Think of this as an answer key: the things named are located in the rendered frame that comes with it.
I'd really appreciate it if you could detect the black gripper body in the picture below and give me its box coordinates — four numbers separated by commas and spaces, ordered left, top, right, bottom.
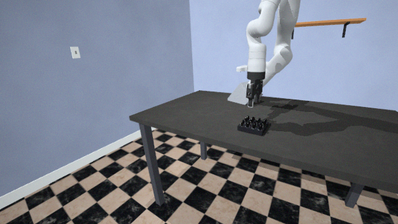
247, 72, 266, 91

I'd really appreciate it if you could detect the black knob box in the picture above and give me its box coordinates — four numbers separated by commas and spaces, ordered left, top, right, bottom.
238, 116, 269, 136

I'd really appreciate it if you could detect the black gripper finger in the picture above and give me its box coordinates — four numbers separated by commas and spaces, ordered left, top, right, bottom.
246, 83, 259, 108
254, 80, 263, 103

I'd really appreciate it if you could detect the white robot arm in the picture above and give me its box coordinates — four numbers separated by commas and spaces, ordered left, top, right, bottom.
236, 0, 300, 87

